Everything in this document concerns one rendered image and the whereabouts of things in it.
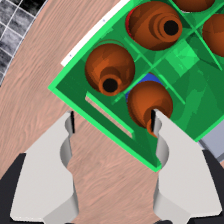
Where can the green bottle crate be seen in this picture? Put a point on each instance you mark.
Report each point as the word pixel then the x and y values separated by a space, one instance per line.
pixel 196 74

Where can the grey rectangular tray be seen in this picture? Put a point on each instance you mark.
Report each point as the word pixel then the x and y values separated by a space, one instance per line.
pixel 214 142

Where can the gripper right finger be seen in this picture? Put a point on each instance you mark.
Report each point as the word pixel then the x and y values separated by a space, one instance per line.
pixel 190 187

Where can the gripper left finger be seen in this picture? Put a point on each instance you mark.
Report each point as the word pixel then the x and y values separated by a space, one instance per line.
pixel 37 188

